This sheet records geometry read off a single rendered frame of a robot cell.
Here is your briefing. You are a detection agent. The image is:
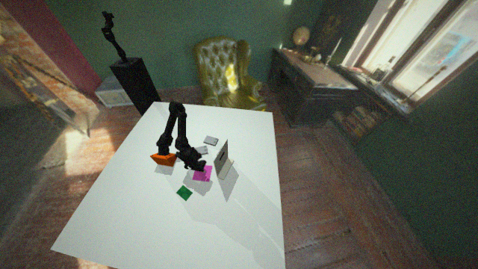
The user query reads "magenta square marking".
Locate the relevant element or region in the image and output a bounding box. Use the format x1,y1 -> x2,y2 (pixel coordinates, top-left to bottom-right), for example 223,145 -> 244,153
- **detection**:
192,165 -> 212,182

